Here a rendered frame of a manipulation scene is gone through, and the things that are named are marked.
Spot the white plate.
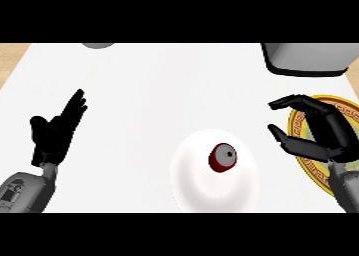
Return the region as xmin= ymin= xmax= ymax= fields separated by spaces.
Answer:
xmin=169 ymin=128 xmax=262 ymax=214

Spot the yellow patterned plate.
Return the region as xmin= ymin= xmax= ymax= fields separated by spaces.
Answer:
xmin=287 ymin=94 xmax=359 ymax=197

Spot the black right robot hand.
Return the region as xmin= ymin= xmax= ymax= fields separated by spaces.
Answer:
xmin=267 ymin=94 xmax=359 ymax=164

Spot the grey appliance with black base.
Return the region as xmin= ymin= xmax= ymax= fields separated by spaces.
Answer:
xmin=261 ymin=43 xmax=359 ymax=78

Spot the grey round object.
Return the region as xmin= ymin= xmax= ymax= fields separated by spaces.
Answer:
xmin=81 ymin=43 xmax=118 ymax=50

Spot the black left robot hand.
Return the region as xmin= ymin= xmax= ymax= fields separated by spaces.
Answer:
xmin=29 ymin=88 xmax=89 ymax=168

